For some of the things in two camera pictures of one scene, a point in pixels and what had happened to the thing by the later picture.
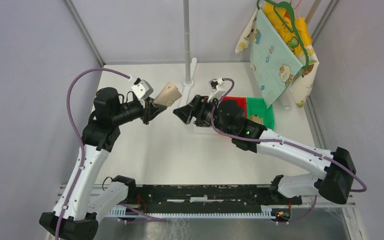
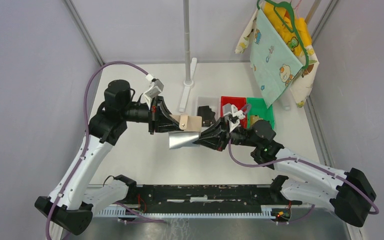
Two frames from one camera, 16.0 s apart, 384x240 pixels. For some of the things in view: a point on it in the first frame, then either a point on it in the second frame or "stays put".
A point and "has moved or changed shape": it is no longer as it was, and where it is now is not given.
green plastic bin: x=257 y=106 stays put
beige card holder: x=169 y=93 has moved or changed shape
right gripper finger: x=185 y=113 → x=215 y=142
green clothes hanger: x=294 y=30 stays put
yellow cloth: x=280 y=20 stays put
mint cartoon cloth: x=273 y=64 stays put
